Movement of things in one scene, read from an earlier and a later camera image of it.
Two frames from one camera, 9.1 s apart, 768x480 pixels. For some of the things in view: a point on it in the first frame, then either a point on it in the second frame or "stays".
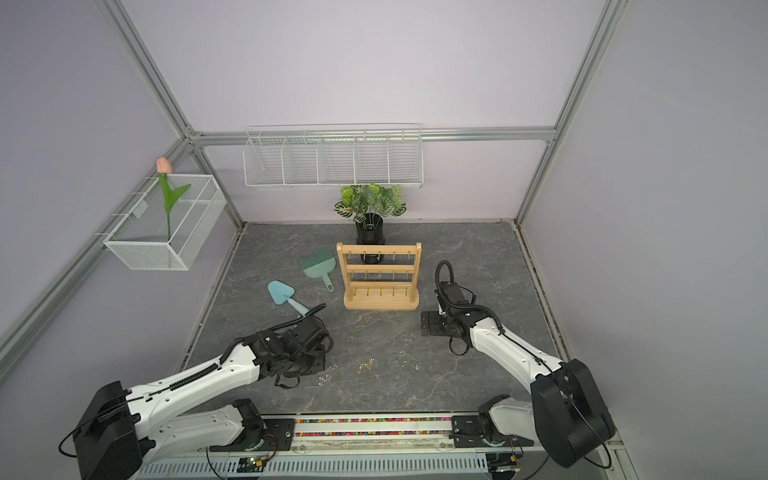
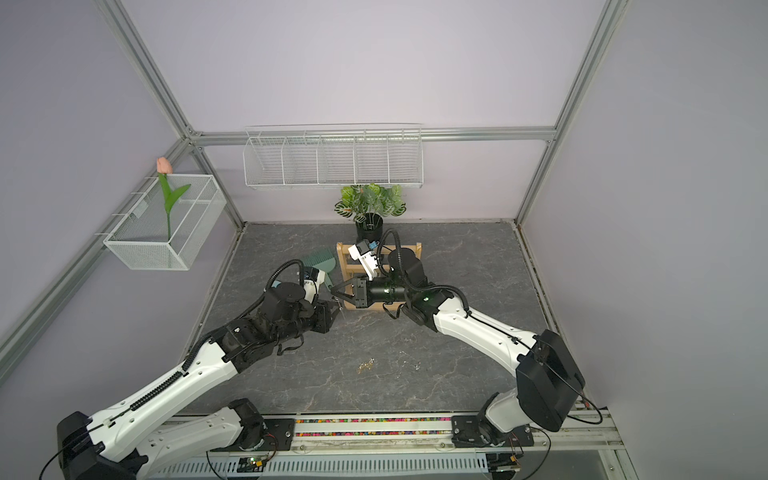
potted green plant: [370, 203] stays
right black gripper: [431, 325] -> [361, 290]
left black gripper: [318, 366] -> [324, 316]
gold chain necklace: [367, 365] stays
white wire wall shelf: [333, 155] stays
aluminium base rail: [400, 437] stays
